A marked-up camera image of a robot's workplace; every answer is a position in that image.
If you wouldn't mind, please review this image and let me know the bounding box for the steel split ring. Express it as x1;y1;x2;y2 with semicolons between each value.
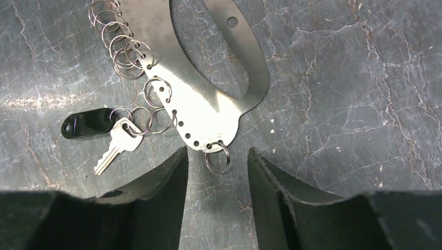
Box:
204;141;231;176

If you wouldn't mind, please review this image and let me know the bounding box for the silver house key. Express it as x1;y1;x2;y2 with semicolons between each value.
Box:
94;118;142;175

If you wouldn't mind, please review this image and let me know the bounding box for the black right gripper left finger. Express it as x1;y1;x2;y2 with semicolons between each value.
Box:
1;147;189;249

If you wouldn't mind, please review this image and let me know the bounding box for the black plastic key tag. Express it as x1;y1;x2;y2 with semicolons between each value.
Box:
61;107;116;140

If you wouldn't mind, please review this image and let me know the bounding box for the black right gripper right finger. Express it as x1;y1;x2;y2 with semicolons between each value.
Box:
247;147;441;249

